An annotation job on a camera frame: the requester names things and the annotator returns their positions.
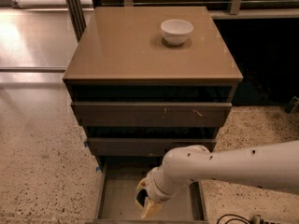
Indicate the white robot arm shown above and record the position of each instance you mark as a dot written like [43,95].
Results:
[274,167]

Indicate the white ceramic bowl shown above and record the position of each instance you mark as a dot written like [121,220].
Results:
[176,32]

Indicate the green and yellow sponge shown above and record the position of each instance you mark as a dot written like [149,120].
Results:
[140,198]

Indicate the open bottom drawer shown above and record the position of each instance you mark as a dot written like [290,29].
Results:
[117,191]

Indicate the middle drawer front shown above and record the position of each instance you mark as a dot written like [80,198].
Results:
[142,147]

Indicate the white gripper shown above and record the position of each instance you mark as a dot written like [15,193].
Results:
[151,188]

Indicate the top drawer front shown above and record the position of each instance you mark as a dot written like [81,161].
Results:
[124,114]

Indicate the dark vertical post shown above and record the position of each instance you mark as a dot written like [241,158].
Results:
[77,17]

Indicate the grey power strip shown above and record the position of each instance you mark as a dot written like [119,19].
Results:
[257,219]

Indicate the brown drawer cabinet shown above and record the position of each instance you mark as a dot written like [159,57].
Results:
[123,57]

